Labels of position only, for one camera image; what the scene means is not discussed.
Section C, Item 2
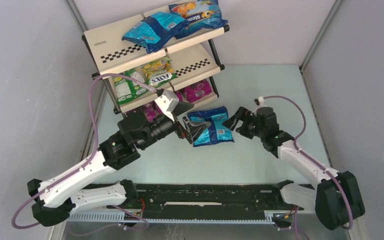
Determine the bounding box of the magenta grape candy bag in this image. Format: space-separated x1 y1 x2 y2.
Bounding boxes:
180 79 213 103
174 90 184 102
126 101 160 122

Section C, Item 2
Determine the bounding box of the teal blue candy bag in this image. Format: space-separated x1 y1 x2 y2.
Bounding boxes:
187 106 235 148
121 11 189 54

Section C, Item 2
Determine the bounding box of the green Fox's candy bag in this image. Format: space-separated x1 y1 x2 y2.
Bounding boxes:
141 56 178 88

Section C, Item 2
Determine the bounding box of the green candy bag nutrition side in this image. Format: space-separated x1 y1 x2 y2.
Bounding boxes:
113 67 149 105

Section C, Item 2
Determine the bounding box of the blue fruit candy bag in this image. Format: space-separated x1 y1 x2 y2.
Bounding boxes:
168 0 228 40

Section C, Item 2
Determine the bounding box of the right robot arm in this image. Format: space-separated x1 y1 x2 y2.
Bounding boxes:
223 106 366 230

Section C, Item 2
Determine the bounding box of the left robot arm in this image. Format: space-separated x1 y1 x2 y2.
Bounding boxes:
27 110 211 227

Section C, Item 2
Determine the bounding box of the beige three-tier shelf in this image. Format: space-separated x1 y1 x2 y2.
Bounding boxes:
82 5 230 110

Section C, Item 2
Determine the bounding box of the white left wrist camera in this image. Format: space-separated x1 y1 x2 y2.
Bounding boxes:
154 88 179 122

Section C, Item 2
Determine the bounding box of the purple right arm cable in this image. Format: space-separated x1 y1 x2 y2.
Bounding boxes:
263 95 355 240

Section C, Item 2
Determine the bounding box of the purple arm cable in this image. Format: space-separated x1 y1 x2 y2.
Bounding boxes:
263 95 355 240
11 73 165 230

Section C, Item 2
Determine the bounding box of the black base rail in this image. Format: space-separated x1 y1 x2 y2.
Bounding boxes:
119 183 295 222

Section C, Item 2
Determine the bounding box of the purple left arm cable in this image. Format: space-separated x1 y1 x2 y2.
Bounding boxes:
11 73 165 230

